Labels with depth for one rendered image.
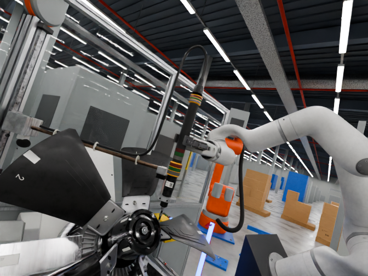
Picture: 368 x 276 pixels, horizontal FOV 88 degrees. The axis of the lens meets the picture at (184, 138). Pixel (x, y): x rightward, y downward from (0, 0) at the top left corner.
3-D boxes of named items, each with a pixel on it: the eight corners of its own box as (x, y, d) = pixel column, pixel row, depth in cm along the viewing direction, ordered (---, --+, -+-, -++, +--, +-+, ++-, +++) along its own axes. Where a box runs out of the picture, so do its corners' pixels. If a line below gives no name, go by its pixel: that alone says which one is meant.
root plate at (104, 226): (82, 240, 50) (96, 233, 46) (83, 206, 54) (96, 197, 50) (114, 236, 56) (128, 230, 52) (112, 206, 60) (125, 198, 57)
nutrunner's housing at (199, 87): (156, 206, 62) (196, 74, 65) (159, 203, 66) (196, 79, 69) (167, 210, 61) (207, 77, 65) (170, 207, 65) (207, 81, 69)
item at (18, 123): (-3, 129, 71) (5, 108, 72) (16, 132, 78) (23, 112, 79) (19, 137, 70) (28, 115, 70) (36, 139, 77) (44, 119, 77)
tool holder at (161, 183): (147, 195, 61) (156, 166, 62) (153, 192, 68) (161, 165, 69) (173, 205, 60) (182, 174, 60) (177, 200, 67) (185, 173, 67)
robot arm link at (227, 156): (218, 136, 79) (223, 157, 75) (233, 143, 88) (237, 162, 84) (201, 143, 83) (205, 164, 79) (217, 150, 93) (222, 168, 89)
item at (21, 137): (11, 144, 71) (16, 132, 72) (21, 145, 75) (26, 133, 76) (22, 148, 71) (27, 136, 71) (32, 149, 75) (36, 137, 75)
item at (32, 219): (1, 235, 87) (10, 211, 88) (43, 231, 99) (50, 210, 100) (4, 257, 75) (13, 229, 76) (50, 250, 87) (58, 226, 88)
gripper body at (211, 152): (217, 162, 73) (200, 156, 65) (197, 156, 80) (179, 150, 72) (222, 143, 74) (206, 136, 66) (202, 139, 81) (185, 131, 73)
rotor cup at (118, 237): (97, 274, 50) (126, 266, 44) (97, 217, 57) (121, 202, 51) (142, 262, 60) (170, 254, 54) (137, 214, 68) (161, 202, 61)
